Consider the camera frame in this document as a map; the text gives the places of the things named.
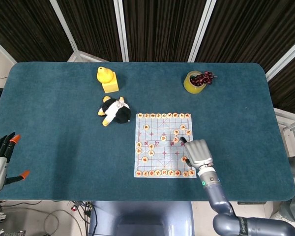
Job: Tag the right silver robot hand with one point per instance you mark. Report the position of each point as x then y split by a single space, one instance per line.
199 153

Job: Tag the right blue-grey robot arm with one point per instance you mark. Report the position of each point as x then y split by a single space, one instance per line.
217 196

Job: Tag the round wooden xiangqi piece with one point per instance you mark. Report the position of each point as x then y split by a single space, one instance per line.
175 115
164 172
138 144
191 173
184 159
170 173
187 115
144 159
146 127
138 173
152 115
185 174
188 132
177 173
170 115
175 140
146 115
158 172
151 146
151 153
164 115
164 138
138 150
158 115
145 173
183 127
140 115
151 173
176 132
181 115

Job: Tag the light blue xiangqi board sheet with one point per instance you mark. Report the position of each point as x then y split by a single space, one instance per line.
162 152

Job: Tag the yellow tape roll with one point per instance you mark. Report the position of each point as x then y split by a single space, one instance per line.
193 86

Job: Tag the teal felt table mat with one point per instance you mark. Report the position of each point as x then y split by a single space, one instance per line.
64 147

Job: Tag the dark red grape bunch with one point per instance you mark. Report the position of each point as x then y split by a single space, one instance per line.
204 77

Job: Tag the blue-grey robot torso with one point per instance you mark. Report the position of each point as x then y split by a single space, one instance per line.
140 218

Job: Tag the black white plush toy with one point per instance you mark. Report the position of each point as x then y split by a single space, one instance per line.
118 111

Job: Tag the white metal rack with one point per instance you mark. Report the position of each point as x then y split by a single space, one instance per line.
290 127

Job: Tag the yellow cube block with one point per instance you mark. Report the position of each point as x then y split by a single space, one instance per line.
110 84

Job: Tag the white partition frame post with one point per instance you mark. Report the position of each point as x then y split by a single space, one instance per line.
2 49
64 24
282 61
201 29
121 29

